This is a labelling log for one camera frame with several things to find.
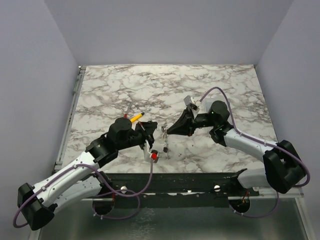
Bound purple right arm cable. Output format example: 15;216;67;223
197;86;311;188

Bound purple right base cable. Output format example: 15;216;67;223
233;191;280;218

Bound aluminium table edge rail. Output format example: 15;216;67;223
27;65;87;240

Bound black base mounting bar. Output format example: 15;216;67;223
92;172;259;212

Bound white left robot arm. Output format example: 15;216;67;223
13;117;158;231

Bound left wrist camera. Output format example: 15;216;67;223
142;141;159;164

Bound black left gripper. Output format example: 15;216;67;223
117;121;158;152

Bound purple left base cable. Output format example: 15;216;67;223
92;188;140;221

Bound yellow handled tool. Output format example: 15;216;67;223
130;112;145;123

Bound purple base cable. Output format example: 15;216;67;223
92;188;140;221
233;191;280;218

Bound clear plastic box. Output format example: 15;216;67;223
202;97;221;113

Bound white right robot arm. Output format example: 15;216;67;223
167;100;307;196

